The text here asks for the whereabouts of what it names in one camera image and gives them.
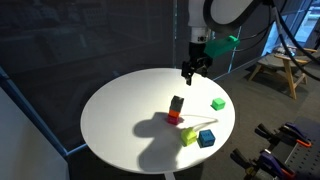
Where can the blue block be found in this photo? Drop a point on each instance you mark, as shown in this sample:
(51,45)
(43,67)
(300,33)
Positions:
(207,138)

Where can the wooden armchair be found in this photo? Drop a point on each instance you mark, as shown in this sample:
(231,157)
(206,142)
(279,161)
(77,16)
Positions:
(290,63)

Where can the yellow-green block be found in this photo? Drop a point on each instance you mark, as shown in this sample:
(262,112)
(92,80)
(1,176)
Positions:
(189,137)

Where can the pink block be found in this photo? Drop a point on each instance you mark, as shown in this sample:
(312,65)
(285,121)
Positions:
(172,120)

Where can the green block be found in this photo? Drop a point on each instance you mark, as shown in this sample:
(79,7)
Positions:
(218,104)

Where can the grey block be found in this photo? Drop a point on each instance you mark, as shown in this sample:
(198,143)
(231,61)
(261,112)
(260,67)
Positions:
(177,103)

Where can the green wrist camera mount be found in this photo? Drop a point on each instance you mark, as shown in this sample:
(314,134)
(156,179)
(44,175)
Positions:
(220,46)

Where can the white table base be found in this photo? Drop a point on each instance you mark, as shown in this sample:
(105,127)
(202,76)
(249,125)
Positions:
(170,176)

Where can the clear plastic bag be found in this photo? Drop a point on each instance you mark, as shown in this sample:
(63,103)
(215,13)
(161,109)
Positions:
(286,46)

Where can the grey window mullion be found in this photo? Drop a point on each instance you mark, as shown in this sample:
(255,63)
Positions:
(175,33)

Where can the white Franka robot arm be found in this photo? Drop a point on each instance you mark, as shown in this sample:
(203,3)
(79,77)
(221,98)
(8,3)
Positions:
(196,16)

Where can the blue-grey window mullion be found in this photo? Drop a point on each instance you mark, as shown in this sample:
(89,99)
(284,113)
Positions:
(232,65)

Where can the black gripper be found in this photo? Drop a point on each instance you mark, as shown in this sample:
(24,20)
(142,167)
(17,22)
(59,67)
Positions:
(198,55)

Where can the purple black spring clamp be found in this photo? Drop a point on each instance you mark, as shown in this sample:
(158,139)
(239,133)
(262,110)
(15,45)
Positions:
(296,133)
(266,163)

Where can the black perforated mounting board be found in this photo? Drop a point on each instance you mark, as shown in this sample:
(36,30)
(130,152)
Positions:
(305,160)

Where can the window corner post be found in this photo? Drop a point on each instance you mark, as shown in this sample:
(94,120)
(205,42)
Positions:
(30,115)

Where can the orange block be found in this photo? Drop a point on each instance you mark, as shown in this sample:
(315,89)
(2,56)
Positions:
(173,114)

